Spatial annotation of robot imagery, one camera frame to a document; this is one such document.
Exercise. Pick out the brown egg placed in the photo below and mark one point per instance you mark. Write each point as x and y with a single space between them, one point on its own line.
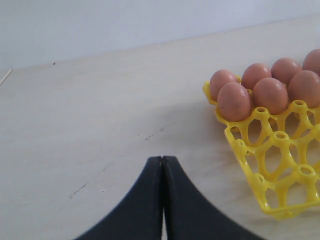
254 73
218 80
284 69

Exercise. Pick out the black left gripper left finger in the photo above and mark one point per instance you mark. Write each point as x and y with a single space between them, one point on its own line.
139 215

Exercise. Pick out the brown egg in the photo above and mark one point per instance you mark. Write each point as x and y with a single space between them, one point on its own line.
234 102
271 94
305 86

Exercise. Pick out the yellow plastic egg tray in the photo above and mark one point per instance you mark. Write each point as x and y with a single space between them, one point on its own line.
280 158

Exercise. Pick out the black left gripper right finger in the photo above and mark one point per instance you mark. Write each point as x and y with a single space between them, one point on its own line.
188 214

